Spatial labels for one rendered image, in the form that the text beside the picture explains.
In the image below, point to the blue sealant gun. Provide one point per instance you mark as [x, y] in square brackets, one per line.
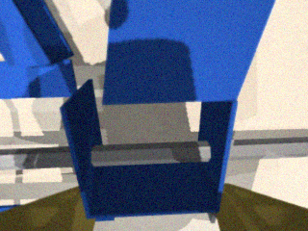
[158, 51]

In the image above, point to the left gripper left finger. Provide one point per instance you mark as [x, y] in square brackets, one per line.
[61, 211]

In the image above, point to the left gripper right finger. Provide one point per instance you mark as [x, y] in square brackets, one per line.
[245, 210]

